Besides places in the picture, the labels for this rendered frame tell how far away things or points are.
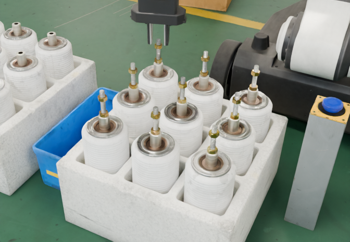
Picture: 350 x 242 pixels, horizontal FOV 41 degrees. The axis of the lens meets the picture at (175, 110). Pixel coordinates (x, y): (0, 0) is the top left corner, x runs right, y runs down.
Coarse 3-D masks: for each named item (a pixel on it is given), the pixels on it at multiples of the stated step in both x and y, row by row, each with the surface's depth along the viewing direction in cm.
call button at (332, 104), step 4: (324, 100) 92; (328, 100) 92; (332, 100) 92; (336, 100) 92; (340, 100) 92; (324, 104) 91; (328, 104) 91; (332, 104) 91; (336, 104) 91; (340, 104) 91; (324, 108) 92; (328, 108) 91; (332, 108) 90; (336, 108) 90; (340, 108) 90; (332, 112) 91
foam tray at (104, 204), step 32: (64, 160) 98; (128, 160) 99; (256, 160) 100; (64, 192) 102; (96, 192) 96; (128, 192) 91; (256, 192) 99; (96, 224) 103; (128, 224) 97; (160, 224) 92; (192, 224) 88; (224, 224) 85
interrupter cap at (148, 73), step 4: (148, 68) 115; (152, 68) 115; (164, 68) 115; (168, 68) 115; (144, 72) 113; (148, 72) 113; (152, 72) 114; (164, 72) 114; (168, 72) 113; (172, 72) 113; (144, 76) 112; (148, 76) 112; (152, 76) 112; (156, 76) 112; (160, 76) 112; (164, 76) 112; (168, 76) 112; (172, 76) 112; (152, 80) 110; (156, 80) 110; (160, 80) 110; (164, 80) 110
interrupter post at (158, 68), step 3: (156, 63) 111; (162, 63) 111; (156, 66) 111; (159, 66) 111; (162, 66) 112; (156, 69) 112; (159, 69) 111; (162, 69) 112; (156, 72) 112; (159, 72) 112; (162, 72) 113; (156, 75) 113; (159, 75) 112
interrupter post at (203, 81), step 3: (201, 75) 107; (207, 75) 108; (201, 78) 107; (204, 78) 107; (207, 78) 107; (201, 81) 107; (204, 81) 107; (207, 81) 108; (201, 84) 108; (204, 84) 108; (207, 84) 108; (201, 87) 108; (204, 87) 108; (207, 87) 109
